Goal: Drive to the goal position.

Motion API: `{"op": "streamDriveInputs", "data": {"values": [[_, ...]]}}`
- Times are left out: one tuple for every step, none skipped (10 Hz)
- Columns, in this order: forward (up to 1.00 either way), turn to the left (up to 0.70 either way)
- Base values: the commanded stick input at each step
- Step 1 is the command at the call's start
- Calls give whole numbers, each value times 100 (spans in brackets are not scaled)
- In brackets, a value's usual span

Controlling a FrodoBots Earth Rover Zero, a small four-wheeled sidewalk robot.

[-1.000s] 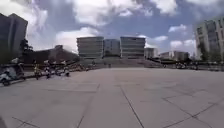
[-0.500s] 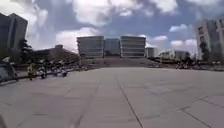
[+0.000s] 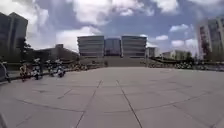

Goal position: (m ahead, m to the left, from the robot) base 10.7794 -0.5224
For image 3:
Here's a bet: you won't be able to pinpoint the grey paved stone plaza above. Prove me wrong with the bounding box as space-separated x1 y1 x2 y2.
0 66 224 128

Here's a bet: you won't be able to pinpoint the dark tree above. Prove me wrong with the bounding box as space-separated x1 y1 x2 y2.
19 37 34 62

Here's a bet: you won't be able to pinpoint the dark tall building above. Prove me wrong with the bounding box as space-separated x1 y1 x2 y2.
0 11 29 62

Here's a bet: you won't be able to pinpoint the pale tall building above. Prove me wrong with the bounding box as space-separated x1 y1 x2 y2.
195 16 224 62

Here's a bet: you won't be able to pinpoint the low pale distant building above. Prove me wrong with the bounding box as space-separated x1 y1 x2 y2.
161 49 194 61

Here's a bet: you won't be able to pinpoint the wide stone steps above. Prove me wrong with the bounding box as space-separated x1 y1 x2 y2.
79 56 148 68

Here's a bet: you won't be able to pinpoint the row of parked two-wheelers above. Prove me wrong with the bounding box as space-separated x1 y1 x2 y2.
141 59 224 72

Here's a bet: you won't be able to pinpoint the low dark building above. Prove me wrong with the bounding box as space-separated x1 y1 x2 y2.
28 43 80 62

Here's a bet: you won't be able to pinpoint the grey layered central building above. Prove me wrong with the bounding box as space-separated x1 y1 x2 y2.
76 34 148 59

